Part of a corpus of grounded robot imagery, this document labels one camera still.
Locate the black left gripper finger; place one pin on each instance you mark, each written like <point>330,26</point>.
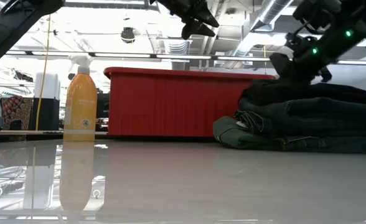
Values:
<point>197,31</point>
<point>208,17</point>

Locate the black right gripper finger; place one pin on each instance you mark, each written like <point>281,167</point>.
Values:
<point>326,74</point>
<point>281,67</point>

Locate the black garment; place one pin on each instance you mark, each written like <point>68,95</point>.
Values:
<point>295,91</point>

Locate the dark blue jeans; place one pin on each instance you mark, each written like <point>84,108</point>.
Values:
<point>326,121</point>

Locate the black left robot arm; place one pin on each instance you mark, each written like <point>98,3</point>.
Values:
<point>5,31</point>

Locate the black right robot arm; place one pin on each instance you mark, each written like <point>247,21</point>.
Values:
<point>351,34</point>

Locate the red plastic laundry bin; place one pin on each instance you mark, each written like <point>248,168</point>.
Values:
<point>176,105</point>

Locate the ceiling strip light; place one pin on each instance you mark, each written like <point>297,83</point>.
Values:
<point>183,57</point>
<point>122,55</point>
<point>243,58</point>
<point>360,62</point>

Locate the orange spray bottle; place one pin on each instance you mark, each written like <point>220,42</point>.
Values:
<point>80,109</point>

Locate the black cabinet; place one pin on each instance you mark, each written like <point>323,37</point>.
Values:
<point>49,113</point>

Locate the red patterned cloth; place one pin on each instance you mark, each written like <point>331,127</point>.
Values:
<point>16,112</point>

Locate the corrugated flexible air duct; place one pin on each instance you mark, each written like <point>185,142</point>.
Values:
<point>178,46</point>

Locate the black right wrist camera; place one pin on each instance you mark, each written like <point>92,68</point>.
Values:
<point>317,12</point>

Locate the silver spiral air duct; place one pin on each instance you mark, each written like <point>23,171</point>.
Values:
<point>264,18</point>

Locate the black ceiling dome camera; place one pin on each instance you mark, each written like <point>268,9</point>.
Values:
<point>128,35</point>

